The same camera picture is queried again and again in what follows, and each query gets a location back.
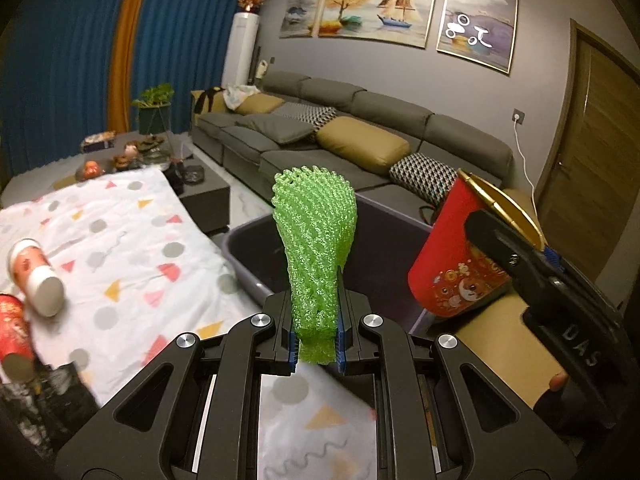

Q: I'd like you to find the red paper cup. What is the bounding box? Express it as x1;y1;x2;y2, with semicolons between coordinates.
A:
408;169;546;318
0;294;36;382

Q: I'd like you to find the green foam fruit net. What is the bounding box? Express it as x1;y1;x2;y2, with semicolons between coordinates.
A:
271;166;357;365

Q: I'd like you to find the dark grey trash bin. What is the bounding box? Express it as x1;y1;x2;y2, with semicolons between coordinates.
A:
220;196;436;336

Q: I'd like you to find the white patterned tablecloth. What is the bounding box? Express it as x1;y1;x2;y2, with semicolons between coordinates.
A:
1;169;375;479

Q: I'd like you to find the wooden door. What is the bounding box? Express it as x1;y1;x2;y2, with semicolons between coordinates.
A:
536;21;639;281

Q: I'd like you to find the dark coffee table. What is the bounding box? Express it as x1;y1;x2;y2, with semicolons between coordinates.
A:
1;134;230;235

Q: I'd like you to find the black white patterned pillow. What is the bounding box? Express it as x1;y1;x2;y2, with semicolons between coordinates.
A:
390;153;458;208

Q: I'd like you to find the mustard yellow cushion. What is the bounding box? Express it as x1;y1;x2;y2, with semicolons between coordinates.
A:
316;116;411;176

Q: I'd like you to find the grey sectional sofa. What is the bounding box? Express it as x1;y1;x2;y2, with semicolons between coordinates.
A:
191;72;513;222

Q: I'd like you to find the pink white paper cup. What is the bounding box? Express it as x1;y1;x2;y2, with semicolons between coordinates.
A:
6;238;65;318

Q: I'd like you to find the potted green plant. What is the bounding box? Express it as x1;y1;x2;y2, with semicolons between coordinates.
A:
131;82;175;136

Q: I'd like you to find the orange curtain strip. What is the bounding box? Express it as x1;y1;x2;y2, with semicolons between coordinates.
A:
106;0;143;133

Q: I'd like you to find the white standing air conditioner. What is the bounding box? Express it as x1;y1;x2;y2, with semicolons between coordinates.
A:
221;12;259;87

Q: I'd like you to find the purple sky painting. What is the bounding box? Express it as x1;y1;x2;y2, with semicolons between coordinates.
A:
436;0;520;75

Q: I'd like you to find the small grey landscape painting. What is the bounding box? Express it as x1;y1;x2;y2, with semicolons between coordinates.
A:
279;0;321;39

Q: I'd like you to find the blue curtain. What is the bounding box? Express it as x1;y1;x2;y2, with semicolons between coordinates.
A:
1;0;238;176

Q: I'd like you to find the sailboat tree painting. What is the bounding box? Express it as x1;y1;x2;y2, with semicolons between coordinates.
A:
318;0;435;49

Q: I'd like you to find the white charging cable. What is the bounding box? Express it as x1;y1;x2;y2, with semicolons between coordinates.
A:
513;118;539;221

